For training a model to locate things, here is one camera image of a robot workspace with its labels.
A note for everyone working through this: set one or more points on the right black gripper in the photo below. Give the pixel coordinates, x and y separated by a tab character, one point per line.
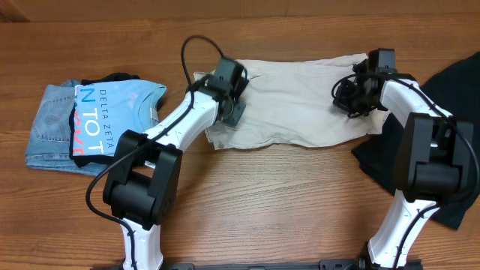
349	96

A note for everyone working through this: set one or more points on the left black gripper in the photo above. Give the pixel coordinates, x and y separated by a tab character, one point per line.
233	116

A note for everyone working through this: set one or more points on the beige khaki shorts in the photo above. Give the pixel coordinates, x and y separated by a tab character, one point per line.
291	103

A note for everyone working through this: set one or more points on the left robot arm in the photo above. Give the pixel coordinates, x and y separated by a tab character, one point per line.
141	186

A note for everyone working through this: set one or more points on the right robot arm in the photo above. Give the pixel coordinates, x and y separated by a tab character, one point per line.
432	164

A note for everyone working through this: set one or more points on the folded blue denim jeans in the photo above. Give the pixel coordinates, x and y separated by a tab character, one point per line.
49	141

